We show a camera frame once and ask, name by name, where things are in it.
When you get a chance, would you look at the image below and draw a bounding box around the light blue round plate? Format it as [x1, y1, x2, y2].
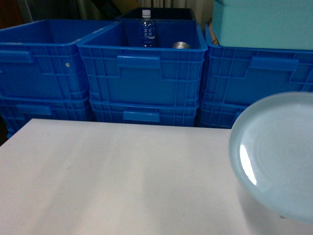
[228, 92, 313, 224]

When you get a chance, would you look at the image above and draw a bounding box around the blue crate bottom middle stack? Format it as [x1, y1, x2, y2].
[89, 99, 199, 127]

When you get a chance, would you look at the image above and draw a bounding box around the blue crate stack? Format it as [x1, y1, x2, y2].
[196, 101, 247, 129]
[89, 99, 199, 127]
[0, 97, 96, 138]
[0, 20, 113, 101]

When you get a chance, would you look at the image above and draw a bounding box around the blue crate bottom right stack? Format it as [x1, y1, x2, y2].
[196, 101, 247, 129]

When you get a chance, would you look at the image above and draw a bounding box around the blue crate with bottle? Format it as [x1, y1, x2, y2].
[77, 20, 207, 107]

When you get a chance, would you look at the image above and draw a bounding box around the silver metal can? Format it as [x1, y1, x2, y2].
[172, 41, 192, 49]

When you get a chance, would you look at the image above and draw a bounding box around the clear water bottle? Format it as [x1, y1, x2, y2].
[139, 9, 156, 47]

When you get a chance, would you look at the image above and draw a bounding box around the blue crate under teal bin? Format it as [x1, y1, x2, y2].
[200, 23, 313, 105]

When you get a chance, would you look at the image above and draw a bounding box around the blue crate top left stack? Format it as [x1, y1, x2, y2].
[0, 20, 113, 101]

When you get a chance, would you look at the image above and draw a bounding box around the blue crate bottom left stack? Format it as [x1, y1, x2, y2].
[0, 97, 96, 138]

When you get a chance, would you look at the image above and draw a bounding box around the teal plastic bin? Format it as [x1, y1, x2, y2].
[212, 0, 313, 50]

